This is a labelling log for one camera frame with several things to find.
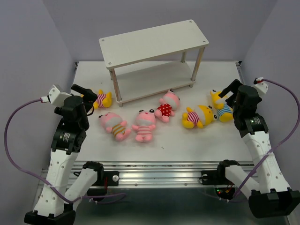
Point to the aluminium mounting rail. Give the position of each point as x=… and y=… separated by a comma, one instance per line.
x=159, y=174

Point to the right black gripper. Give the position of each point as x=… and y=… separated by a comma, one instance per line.
x=234, y=87

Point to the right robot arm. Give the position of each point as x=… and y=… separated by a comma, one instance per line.
x=267, y=191

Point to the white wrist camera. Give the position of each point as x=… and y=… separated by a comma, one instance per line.
x=55, y=96
x=260, y=86

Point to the pink plush orange-striped shirt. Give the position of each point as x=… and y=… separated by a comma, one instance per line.
x=115, y=125

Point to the yellow plush blue-striped shirt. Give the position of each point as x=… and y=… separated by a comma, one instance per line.
x=224, y=112

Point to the pink plush pink-striped shirt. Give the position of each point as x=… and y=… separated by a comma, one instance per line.
x=145, y=123

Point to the white two-tier shelf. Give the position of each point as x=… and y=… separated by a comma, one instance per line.
x=125, y=49

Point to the pink plush red polka-dot dress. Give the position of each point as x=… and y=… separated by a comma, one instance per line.
x=169, y=103

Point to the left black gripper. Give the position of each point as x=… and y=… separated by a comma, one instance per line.
x=89, y=95

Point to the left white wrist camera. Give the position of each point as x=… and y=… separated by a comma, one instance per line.
x=55, y=96

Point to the yellow plush pink-striped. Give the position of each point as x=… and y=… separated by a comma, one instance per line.
x=104, y=100
x=200, y=116

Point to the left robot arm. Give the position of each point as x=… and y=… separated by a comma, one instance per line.
x=57, y=203

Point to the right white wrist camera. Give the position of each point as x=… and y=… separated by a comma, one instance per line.
x=260, y=86

